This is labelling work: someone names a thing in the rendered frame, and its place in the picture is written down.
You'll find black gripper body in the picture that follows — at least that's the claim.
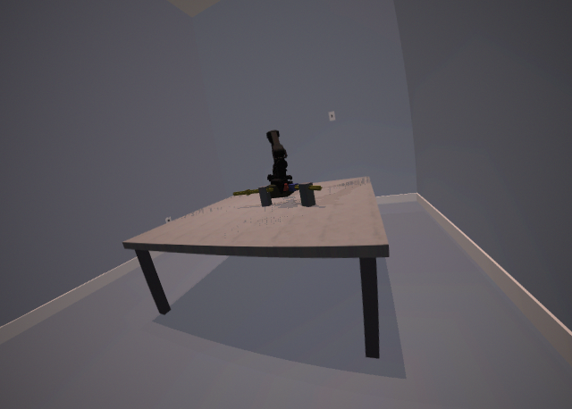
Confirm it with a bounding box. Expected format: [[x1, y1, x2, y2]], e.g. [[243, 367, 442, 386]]
[[271, 169, 292, 185]]

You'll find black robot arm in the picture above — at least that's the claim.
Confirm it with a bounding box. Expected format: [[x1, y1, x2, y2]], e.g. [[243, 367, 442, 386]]
[[266, 129, 288, 181]]

